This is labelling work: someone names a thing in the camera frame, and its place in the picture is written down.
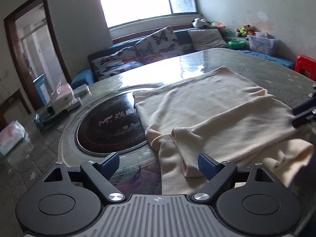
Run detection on white tissue box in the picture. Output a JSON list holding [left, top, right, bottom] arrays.
[[51, 83, 75, 102]]

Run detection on red plastic stool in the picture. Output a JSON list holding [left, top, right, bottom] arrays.
[[294, 55, 316, 82]]

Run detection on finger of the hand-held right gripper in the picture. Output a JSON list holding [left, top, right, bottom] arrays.
[[292, 92, 316, 116], [291, 115, 316, 129]]

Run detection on light blue cabinet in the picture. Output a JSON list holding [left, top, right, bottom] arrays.
[[33, 73, 53, 104]]

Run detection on green flat box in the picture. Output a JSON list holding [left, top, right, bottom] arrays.
[[73, 84, 91, 97]]

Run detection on large butterfly print pillow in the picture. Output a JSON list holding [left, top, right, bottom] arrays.
[[134, 25, 183, 63]]

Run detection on brown plush toys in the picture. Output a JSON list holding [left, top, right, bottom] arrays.
[[236, 25, 256, 36]]

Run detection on clear plastic storage box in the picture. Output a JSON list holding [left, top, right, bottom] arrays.
[[247, 35, 278, 56]]

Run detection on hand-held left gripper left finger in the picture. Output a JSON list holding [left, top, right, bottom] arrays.
[[43, 152, 125, 201]]

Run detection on window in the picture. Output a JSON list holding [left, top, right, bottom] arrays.
[[97, 0, 199, 29]]

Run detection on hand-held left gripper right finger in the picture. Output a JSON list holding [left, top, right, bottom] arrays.
[[193, 152, 283, 201]]

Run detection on plastic wrapped tissue bundle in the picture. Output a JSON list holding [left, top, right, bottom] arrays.
[[0, 120, 34, 156]]

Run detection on blue brush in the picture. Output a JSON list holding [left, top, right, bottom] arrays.
[[34, 109, 68, 130]]

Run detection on built-in black induction cooktop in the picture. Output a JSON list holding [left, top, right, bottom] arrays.
[[58, 85, 163, 165]]

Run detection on cream knit garment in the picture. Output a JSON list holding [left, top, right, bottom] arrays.
[[133, 65, 314, 195]]

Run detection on white flat box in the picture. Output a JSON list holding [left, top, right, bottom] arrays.
[[48, 96, 82, 112]]

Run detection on dark brown door frame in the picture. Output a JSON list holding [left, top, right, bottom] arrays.
[[4, 0, 72, 115]]

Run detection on green bowl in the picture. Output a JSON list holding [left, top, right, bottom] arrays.
[[228, 40, 246, 49]]

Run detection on grey pillow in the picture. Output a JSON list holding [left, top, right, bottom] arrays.
[[188, 29, 228, 51]]

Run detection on white and black plush toy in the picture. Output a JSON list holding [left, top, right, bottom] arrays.
[[192, 18, 210, 28]]

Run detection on blue patterned sofa cover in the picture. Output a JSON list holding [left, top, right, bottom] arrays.
[[237, 48, 295, 68]]

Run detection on blue corner sofa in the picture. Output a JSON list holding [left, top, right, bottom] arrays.
[[70, 27, 295, 84]]

